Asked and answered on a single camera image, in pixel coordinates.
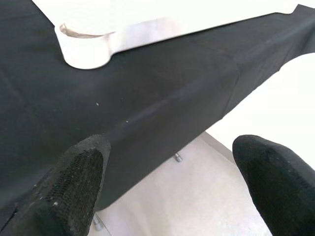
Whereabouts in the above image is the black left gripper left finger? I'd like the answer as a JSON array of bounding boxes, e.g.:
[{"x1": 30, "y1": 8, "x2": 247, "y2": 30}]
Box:
[{"x1": 0, "y1": 134, "x2": 111, "y2": 236}]

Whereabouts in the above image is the white plastic table top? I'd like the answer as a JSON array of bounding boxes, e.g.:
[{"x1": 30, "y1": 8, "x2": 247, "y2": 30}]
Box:
[{"x1": 31, "y1": 0, "x2": 296, "y2": 70}]

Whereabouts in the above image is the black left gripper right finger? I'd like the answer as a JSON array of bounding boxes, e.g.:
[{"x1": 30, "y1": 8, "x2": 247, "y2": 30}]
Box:
[{"x1": 232, "y1": 134, "x2": 315, "y2": 236}]

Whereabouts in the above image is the black tablecloth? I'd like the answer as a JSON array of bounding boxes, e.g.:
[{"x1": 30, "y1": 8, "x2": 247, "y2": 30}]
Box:
[{"x1": 0, "y1": 0, "x2": 315, "y2": 236}]

